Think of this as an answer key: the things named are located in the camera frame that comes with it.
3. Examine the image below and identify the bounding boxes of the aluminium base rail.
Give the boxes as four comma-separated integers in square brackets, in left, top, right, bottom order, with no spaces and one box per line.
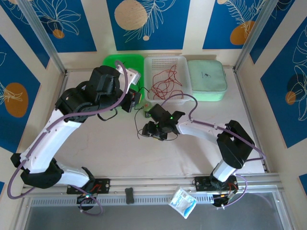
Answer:
[21,176,281,195]

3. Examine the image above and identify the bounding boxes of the mint green zip pouch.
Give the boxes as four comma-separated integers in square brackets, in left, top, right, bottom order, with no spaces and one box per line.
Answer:
[187,59,227,102]

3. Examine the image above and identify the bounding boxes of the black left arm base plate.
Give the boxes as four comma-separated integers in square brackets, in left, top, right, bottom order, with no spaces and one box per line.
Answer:
[66,177,111,195]

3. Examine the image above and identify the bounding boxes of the small green-capped bottle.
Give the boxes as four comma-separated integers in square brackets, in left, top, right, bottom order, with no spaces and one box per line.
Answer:
[143,102,152,118]

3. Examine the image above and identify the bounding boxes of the red cable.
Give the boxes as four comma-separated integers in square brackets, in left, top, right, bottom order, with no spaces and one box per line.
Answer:
[150,71,170,99]
[153,81,185,100]
[166,64,183,87]
[154,71,179,96]

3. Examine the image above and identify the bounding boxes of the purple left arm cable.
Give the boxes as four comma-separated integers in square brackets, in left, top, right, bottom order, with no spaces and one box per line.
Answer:
[7,59,131,216]

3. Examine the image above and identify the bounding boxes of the slotted grey cable duct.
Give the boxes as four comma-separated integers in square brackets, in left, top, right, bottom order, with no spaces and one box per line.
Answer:
[31,194,214,207]

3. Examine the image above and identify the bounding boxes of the green plastic basket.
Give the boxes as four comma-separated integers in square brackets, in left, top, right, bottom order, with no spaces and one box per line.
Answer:
[102,54,146,106]

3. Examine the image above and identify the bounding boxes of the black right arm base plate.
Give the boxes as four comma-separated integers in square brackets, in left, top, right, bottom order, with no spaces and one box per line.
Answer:
[194,176,238,192]

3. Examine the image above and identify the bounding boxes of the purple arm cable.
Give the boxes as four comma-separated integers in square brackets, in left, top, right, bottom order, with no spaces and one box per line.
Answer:
[160,93,267,211]
[7,59,131,216]

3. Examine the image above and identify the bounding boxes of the white plastic mesh basket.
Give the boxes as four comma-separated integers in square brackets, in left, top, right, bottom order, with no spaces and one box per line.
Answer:
[143,55,192,105]

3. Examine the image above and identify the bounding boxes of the white and blue plastic packet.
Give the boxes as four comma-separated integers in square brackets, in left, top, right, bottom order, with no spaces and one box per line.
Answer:
[168,186,197,219]

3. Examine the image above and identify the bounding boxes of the aluminium frame post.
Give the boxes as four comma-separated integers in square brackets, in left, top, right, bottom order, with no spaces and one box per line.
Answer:
[234,0,276,71]
[18,0,68,75]

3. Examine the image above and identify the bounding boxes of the black bone-shaped clip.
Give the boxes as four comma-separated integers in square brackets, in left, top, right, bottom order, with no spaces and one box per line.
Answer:
[124,187,134,205]

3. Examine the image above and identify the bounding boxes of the white table mat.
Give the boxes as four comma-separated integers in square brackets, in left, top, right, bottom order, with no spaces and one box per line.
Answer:
[45,69,267,179]

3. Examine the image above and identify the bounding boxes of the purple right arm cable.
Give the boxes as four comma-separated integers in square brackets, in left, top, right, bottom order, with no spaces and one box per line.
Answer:
[160,93,267,211]

